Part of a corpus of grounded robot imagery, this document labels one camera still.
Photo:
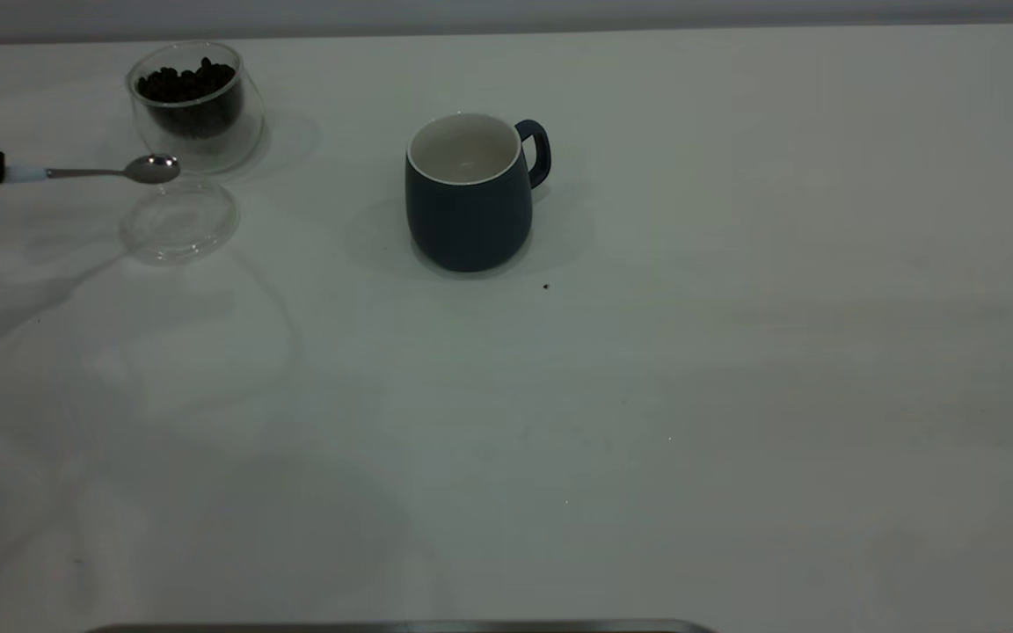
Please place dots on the dark grey ceramic mug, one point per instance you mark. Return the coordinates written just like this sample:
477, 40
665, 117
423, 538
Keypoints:
471, 220

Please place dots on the coffee bean pile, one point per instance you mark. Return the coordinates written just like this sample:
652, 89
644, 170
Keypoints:
194, 101

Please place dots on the small clear glass dish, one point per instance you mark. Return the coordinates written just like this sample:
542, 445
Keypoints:
177, 224

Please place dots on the double-wall glass cup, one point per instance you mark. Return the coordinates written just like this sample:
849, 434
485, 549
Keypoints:
203, 145

